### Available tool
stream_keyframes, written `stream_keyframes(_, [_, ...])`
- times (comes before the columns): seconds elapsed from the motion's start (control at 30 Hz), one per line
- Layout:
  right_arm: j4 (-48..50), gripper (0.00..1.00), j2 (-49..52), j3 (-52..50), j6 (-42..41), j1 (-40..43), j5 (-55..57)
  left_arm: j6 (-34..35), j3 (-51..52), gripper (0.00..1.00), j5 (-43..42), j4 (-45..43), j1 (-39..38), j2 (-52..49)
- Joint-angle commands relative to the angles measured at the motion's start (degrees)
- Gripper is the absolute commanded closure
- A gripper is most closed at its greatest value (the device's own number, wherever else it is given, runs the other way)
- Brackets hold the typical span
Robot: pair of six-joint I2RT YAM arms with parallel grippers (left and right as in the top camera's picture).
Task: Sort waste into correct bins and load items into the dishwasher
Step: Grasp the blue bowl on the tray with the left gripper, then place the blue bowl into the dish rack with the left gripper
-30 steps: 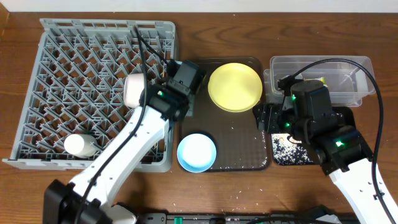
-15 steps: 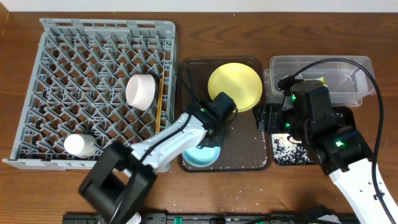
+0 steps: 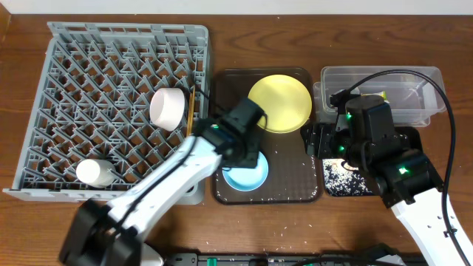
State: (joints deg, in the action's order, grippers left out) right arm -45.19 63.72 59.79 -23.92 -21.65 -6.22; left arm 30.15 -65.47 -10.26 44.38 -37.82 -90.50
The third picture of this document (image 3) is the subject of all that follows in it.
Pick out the light blue bowl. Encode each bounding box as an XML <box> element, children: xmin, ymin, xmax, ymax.
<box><xmin>222</xmin><ymin>152</ymin><xmax>269</xmax><ymax>192</ymax></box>

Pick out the yellow round plate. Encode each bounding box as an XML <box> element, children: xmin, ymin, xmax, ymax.
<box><xmin>248</xmin><ymin>75</ymin><xmax>313</xmax><ymax>134</ymax></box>

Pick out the green orange snack wrapper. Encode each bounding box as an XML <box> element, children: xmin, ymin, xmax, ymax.
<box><xmin>370</xmin><ymin>91</ymin><xmax>389</xmax><ymax>103</ymax></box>

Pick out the wooden chopstick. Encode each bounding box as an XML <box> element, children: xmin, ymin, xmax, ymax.
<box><xmin>186</xmin><ymin>107</ymin><xmax>194</xmax><ymax>137</ymax></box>
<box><xmin>189</xmin><ymin>87</ymin><xmax>196</xmax><ymax>111</ymax></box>

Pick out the white round bowl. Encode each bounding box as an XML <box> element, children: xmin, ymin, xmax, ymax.
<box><xmin>149</xmin><ymin>88</ymin><xmax>186</xmax><ymax>132</ymax></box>

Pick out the white cup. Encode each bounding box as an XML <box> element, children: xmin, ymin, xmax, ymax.
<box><xmin>75</xmin><ymin>159</ymin><xmax>115</xmax><ymax>188</ymax></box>

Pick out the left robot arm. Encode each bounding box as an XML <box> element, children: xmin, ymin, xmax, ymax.
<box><xmin>58</xmin><ymin>119</ymin><xmax>263</xmax><ymax>265</ymax></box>

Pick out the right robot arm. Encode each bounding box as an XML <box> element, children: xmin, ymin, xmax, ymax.
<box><xmin>301</xmin><ymin>95</ymin><xmax>472</xmax><ymax>265</ymax></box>

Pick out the black plastic tray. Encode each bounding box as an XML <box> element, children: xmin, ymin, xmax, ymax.
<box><xmin>319</xmin><ymin>126</ymin><xmax>432</xmax><ymax>197</ymax></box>

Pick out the spilled rice pile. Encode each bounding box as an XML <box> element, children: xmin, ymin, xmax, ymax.
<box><xmin>322</xmin><ymin>159</ymin><xmax>373</xmax><ymax>197</ymax></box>

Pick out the dark brown serving tray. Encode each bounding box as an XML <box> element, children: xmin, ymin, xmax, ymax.
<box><xmin>211</xmin><ymin>67</ymin><xmax>321</xmax><ymax>205</ymax></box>

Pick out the clear plastic bin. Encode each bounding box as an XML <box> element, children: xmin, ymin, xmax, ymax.
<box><xmin>313</xmin><ymin>66</ymin><xmax>446</xmax><ymax>127</ymax></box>

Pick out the grey plastic dish rack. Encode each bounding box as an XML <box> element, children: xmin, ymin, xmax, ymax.
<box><xmin>6</xmin><ymin>22</ymin><xmax>211</xmax><ymax>202</ymax></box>

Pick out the left black cable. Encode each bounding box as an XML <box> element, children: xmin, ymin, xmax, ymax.
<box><xmin>191</xmin><ymin>86</ymin><xmax>230</xmax><ymax>115</ymax></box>

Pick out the black cable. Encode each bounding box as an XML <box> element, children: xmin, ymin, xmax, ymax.
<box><xmin>191</xmin><ymin>86</ymin><xmax>230</xmax><ymax>115</ymax></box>
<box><xmin>334</xmin><ymin>69</ymin><xmax>472</xmax><ymax>266</ymax></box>

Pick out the right black cable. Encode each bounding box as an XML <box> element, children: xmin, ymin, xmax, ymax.
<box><xmin>334</xmin><ymin>69</ymin><xmax>472</xmax><ymax>266</ymax></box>

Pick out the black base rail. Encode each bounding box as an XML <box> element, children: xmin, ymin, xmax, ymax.
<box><xmin>164</xmin><ymin>253</ymin><xmax>428</xmax><ymax>266</ymax></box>

